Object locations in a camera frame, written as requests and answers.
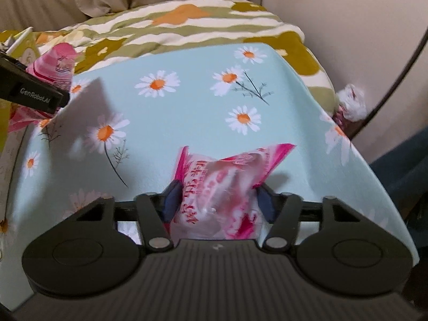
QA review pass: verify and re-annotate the pink snack packet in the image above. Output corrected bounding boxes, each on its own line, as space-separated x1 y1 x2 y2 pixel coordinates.
170 143 296 240
8 43 78 133

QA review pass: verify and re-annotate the floral striped blanket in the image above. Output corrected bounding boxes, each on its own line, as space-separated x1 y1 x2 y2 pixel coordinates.
33 0 338 114

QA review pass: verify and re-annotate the white maroon snack packet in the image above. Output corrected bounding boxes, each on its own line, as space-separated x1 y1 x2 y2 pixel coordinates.
333 84 367 137

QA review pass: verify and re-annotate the light blue daisy cloth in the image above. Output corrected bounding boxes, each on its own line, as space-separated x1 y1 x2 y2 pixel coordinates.
0 43 420 311

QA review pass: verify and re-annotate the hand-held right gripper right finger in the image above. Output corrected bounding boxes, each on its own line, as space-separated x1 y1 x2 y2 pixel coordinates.
256 183 358 251

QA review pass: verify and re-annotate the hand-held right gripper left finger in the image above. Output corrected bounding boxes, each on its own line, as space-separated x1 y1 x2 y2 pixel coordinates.
75 180 183 251

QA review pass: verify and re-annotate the black curved tube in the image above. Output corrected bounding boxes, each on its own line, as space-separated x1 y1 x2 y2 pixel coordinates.
348 27 428 139

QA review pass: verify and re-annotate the dark blue cloth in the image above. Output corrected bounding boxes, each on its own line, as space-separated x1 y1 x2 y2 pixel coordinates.
369 130 428 308

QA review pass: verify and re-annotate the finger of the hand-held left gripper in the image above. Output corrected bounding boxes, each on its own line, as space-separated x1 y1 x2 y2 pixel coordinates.
48 85 70 114

